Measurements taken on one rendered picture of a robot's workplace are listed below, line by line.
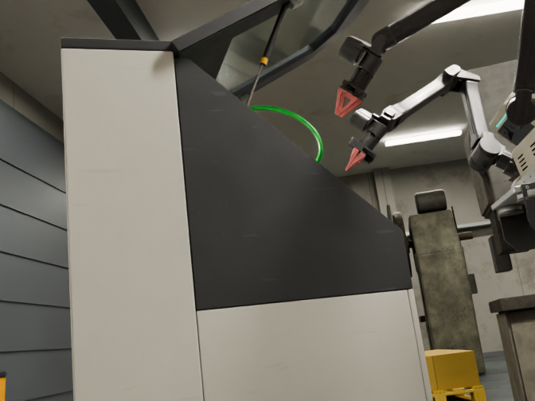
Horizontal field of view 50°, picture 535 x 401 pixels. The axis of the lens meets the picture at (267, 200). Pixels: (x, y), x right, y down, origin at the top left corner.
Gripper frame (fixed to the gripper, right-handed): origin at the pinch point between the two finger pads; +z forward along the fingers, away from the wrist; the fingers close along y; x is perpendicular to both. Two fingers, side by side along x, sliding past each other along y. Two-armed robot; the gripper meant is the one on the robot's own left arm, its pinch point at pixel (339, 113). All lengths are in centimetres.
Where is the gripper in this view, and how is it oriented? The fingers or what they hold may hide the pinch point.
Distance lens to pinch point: 178.2
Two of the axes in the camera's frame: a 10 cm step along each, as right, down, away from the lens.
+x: 8.0, 5.5, -2.4
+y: -3.1, 0.4, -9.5
